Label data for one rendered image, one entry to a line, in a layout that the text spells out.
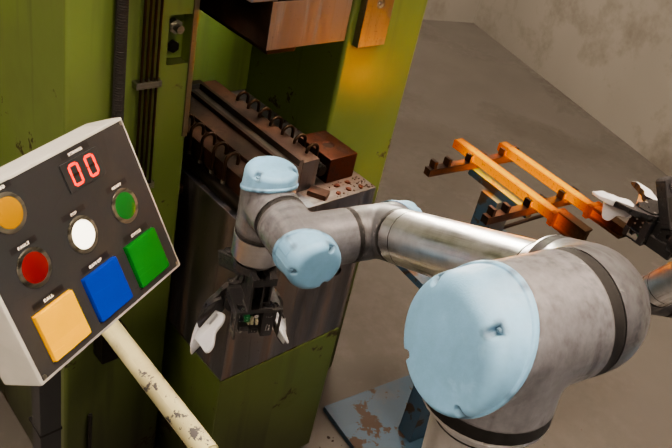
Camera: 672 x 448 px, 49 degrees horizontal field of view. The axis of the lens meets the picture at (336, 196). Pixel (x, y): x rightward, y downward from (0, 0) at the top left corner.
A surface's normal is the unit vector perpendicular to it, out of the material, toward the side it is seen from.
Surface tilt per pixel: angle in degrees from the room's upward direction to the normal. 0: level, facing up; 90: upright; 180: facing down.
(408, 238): 68
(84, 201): 60
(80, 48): 90
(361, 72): 90
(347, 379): 0
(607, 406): 0
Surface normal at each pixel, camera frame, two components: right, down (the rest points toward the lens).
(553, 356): 0.50, 0.21
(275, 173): 0.18, -0.84
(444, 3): 0.34, 0.55
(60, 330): 0.87, -0.10
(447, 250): -0.80, -0.32
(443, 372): -0.84, -0.01
